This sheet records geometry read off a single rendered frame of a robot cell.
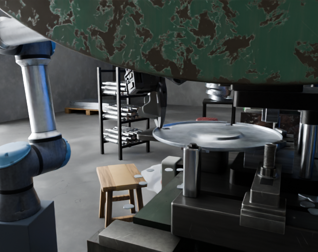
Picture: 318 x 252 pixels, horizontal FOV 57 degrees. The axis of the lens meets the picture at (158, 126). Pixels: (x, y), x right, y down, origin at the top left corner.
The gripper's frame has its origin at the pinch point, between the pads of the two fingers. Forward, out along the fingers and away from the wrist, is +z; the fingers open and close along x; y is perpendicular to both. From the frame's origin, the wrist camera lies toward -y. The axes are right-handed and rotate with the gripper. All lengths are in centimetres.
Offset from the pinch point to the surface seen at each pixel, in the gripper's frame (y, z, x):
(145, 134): 5.8, 2.6, 3.1
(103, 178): -4, 15, -98
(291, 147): -15.8, 10.0, 24.4
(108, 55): 24, 1, 47
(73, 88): -62, -182, -623
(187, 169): 5.7, 11.3, 20.9
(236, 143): -7.7, 7.7, 18.3
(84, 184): -5, 21, -182
